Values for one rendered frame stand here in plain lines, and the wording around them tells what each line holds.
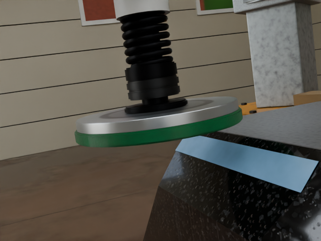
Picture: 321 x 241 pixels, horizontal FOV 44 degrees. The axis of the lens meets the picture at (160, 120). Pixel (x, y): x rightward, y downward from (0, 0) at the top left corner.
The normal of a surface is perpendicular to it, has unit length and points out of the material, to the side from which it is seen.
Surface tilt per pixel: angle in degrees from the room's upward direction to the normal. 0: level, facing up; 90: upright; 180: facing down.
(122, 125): 90
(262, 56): 90
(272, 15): 90
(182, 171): 45
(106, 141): 90
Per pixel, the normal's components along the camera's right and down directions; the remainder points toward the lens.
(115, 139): -0.38, 0.16
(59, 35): 0.34, 0.07
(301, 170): -0.76, -0.56
